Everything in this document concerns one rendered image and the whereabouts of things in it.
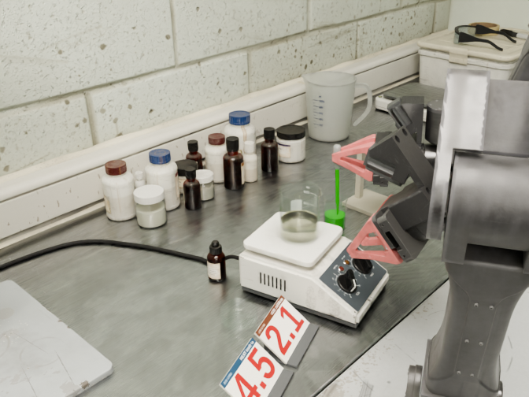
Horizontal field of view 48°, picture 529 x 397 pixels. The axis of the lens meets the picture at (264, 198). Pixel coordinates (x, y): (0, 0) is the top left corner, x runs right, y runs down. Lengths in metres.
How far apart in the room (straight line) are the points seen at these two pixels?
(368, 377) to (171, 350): 0.27
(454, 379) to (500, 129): 0.23
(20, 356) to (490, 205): 0.67
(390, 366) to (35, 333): 0.50
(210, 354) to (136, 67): 0.65
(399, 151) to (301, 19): 0.95
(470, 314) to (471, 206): 0.11
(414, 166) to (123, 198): 0.62
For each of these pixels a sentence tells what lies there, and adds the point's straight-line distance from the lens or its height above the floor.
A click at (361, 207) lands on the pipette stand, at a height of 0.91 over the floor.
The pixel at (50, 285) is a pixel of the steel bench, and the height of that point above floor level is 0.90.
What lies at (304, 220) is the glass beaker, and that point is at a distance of 0.88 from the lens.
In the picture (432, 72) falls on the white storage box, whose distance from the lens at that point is 1.94.
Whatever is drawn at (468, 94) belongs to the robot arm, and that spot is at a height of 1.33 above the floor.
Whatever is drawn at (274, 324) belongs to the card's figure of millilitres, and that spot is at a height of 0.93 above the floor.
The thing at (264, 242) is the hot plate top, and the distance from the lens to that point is 0.91.
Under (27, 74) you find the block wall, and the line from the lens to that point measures 1.16.
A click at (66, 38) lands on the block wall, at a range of 1.18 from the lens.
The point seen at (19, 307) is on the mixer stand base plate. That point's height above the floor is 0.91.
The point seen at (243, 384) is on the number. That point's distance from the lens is 0.76.
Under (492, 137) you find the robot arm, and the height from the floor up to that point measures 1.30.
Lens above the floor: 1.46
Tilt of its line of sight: 27 degrees down
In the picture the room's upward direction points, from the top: 1 degrees counter-clockwise
